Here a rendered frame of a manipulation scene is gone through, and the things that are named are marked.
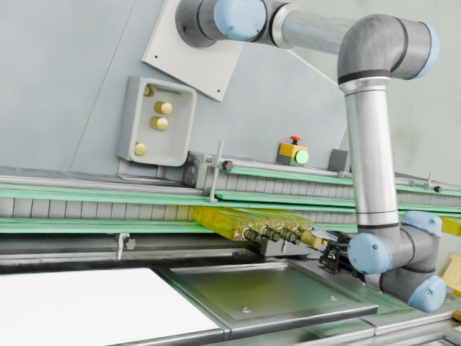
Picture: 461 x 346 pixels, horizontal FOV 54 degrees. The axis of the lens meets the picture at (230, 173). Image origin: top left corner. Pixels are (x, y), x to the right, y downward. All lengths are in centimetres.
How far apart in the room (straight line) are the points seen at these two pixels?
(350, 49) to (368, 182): 24
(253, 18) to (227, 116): 39
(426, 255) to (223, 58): 81
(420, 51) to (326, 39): 23
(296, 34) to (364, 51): 34
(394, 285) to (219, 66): 79
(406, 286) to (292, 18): 68
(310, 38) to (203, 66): 37
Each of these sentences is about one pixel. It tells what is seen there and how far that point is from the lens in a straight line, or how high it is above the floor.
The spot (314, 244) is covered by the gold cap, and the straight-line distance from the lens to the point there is 121.
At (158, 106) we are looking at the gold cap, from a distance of 128.
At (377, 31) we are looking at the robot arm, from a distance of 90.
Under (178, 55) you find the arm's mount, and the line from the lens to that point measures 133.
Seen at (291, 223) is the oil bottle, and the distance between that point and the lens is 126.
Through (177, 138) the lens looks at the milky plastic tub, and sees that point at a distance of 132.
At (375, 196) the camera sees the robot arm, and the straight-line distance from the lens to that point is 85.
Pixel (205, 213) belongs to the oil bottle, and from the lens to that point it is 124.
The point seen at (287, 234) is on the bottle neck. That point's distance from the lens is 119.
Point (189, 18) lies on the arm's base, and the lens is 128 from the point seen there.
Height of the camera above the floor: 194
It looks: 52 degrees down
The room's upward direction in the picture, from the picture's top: 109 degrees clockwise
